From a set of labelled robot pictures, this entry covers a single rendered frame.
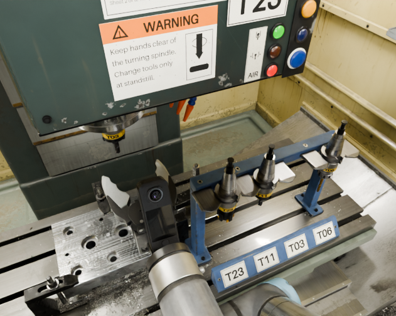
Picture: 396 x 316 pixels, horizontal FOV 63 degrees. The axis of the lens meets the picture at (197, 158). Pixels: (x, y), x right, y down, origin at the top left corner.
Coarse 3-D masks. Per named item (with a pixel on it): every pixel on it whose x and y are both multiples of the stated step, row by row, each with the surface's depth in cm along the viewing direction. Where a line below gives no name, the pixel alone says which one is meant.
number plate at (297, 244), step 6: (288, 240) 100; (294, 240) 100; (300, 240) 101; (288, 246) 100; (294, 246) 100; (300, 246) 101; (306, 246) 102; (288, 252) 100; (294, 252) 100; (300, 252) 101
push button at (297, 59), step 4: (296, 52) 53; (300, 52) 53; (304, 52) 53; (292, 56) 53; (296, 56) 53; (300, 56) 53; (304, 56) 54; (292, 60) 53; (296, 60) 53; (300, 60) 54; (304, 60) 54; (292, 64) 54; (296, 64) 54; (300, 64) 54
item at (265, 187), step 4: (256, 172) 84; (276, 172) 84; (256, 176) 83; (276, 176) 83; (256, 180) 82; (276, 180) 82; (260, 184) 81; (264, 184) 81; (268, 184) 82; (272, 184) 82; (276, 184) 83; (260, 188) 82; (264, 188) 82; (268, 188) 83; (272, 188) 82
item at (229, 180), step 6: (228, 174) 74; (234, 174) 74; (222, 180) 76; (228, 180) 75; (234, 180) 75; (222, 186) 77; (228, 186) 76; (234, 186) 77; (222, 192) 78; (228, 192) 77; (234, 192) 78
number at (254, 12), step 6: (252, 0) 44; (258, 0) 44; (264, 0) 45; (270, 0) 45; (276, 0) 46; (282, 0) 46; (252, 6) 45; (258, 6) 45; (264, 6) 45; (270, 6) 46; (276, 6) 46; (282, 6) 47; (252, 12) 45; (258, 12) 46; (264, 12) 46; (270, 12) 46; (276, 12) 47
